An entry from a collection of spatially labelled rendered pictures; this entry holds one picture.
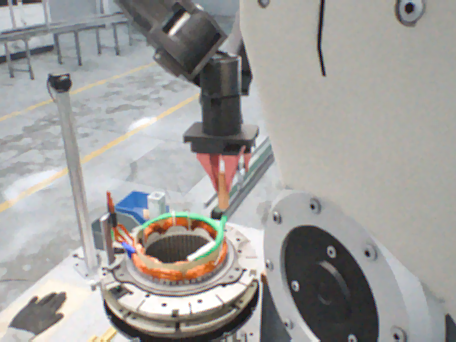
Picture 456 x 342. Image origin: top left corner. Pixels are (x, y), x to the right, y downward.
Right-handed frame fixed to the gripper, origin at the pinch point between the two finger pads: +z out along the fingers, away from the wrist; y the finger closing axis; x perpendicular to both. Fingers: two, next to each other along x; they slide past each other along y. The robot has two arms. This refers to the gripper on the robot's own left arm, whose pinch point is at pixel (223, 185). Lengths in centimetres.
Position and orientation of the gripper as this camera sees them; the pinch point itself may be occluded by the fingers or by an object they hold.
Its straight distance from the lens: 65.8
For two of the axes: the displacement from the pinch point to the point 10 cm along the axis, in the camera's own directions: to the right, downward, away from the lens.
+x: -2.3, 4.1, -8.8
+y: -9.7, -0.8, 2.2
